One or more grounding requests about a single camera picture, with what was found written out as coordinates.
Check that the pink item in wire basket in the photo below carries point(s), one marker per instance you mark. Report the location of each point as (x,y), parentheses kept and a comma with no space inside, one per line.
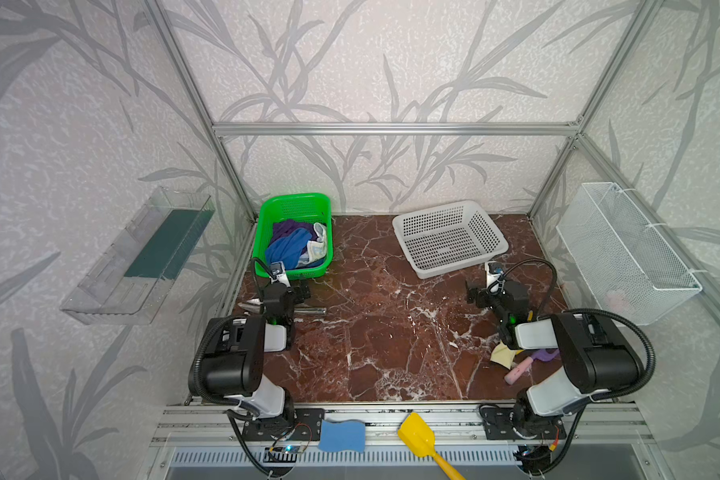
(618,302)

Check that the blue sponge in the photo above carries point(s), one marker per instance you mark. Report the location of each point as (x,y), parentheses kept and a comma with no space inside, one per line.
(349,435)

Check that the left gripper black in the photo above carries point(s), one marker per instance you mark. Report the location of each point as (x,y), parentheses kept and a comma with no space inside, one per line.
(281,297)

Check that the white light-blue towel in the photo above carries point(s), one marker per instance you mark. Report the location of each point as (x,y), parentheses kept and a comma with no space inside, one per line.
(315,250)

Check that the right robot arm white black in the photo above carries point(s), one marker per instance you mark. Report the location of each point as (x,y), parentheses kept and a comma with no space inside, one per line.
(603,355)

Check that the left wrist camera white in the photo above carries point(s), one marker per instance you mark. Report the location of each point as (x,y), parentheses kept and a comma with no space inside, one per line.
(279,273)

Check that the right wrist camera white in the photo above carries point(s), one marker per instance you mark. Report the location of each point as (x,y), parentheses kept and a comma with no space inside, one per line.
(493,270)

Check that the blue towel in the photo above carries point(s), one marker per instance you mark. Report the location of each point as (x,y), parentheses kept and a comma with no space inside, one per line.
(289,249)

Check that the white wire wall basket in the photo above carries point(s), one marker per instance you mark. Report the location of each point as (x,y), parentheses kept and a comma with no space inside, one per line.
(616,247)

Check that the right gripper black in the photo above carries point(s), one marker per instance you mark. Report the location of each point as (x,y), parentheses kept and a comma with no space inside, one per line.
(487,298)

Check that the purple small toy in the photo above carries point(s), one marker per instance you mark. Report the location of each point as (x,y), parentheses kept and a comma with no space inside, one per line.
(545,355)

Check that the yellow plastic shovel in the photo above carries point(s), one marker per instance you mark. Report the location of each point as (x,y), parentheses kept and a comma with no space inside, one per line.
(420,439)

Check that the purple towel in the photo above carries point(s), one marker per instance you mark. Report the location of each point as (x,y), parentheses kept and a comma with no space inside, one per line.
(287,227)

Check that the clear acrylic wall shelf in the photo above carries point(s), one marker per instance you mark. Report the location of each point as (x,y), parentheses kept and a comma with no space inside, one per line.
(130,281)

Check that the pale yellow cloth piece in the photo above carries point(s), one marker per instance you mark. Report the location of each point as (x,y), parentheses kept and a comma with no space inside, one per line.
(503,355)

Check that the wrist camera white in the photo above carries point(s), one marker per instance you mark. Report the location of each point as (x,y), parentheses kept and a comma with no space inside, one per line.
(493,270)
(279,273)

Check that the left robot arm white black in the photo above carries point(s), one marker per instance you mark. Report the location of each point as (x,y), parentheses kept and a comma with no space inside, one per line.
(228,366)

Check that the silver metal trowel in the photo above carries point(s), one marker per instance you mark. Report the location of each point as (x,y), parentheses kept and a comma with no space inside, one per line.
(254,306)

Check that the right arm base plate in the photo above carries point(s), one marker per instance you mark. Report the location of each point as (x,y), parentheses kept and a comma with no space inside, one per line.
(519,423)

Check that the white plastic basket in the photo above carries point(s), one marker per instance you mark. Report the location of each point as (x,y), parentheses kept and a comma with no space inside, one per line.
(450,237)

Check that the green plastic basket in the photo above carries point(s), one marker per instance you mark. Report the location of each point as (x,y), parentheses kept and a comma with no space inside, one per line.
(306,207)

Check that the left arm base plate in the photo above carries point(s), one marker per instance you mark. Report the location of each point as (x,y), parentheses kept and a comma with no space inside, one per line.
(302,424)

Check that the small circuit board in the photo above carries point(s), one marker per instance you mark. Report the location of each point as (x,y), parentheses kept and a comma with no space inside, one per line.
(288,453)

